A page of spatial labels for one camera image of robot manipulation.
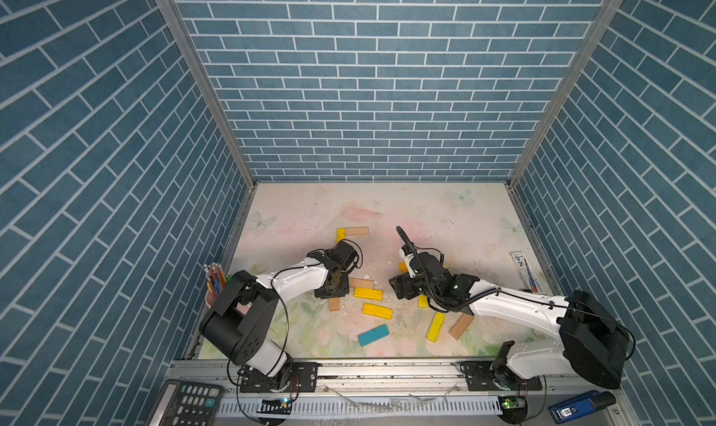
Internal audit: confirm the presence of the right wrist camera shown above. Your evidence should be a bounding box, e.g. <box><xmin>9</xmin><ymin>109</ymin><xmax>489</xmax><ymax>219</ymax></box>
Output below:
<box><xmin>401</xmin><ymin>245</ymin><xmax>440</xmax><ymax>279</ymax></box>

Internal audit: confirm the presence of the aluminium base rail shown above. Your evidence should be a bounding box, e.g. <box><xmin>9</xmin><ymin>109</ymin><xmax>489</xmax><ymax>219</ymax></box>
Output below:
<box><xmin>167</xmin><ymin>357</ymin><xmax>603</xmax><ymax>396</ymax></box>

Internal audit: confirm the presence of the white cable duct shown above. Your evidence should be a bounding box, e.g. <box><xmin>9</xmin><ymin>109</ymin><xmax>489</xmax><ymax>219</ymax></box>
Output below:
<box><xmin>216</xmin><ymin>395</ymin><xmax>503</xmax><ymax>420</ymax></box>

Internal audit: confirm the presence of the teal block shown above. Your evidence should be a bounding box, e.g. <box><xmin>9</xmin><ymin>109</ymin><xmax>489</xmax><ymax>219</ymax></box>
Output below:
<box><xmin>358</xmin><ymin>325</ymin><xmax>390</xmax><ymax>347</ymax></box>

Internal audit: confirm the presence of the pen holder cup with pens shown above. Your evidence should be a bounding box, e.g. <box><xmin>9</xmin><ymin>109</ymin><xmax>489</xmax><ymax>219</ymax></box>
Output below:
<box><xmin>203</xmin><ymin>263</ymin><xmax>227</xmax><ymax>308</ymax></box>

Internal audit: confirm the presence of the black calculator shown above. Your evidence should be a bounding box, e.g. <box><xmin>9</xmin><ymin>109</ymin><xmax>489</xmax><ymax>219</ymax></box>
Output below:
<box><xmin>145</xmin><ymin>379</ymin><xmax>224</xmax><ymax>426</ymax></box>

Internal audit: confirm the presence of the blue handheld device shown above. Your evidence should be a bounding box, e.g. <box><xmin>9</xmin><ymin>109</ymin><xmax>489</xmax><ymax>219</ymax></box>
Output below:
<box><xmin>548</xmin><ymin>391</ymin><xmax>616</xmax><ymax>424</ymax></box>

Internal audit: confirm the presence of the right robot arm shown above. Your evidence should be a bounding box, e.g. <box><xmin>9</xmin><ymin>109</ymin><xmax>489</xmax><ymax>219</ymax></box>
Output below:
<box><xmin>390</xmin><ymin>247</ymin><xmax>635</xmax><ymax>390</ymax></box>

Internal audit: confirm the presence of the tan wooden block diagonal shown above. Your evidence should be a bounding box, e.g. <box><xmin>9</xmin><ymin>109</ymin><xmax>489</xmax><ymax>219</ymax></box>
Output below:
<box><xmin>328</xmin><ymin>297</ymin><xmax>340</xmax><ymax>312</ymax></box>

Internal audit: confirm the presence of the toothpaste tube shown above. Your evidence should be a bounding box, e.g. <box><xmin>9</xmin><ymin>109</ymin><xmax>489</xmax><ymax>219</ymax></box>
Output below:
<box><xmin>510</xmin><ymin>252</ymin><xmax>544</xmax><ymax>294</ymax></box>

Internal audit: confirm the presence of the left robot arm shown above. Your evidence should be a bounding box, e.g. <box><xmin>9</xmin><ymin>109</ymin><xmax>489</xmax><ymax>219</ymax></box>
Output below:
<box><xmin>199</xmin><ymin>239</ymin><xmax>363</xmax><ymax>391</ymax></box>

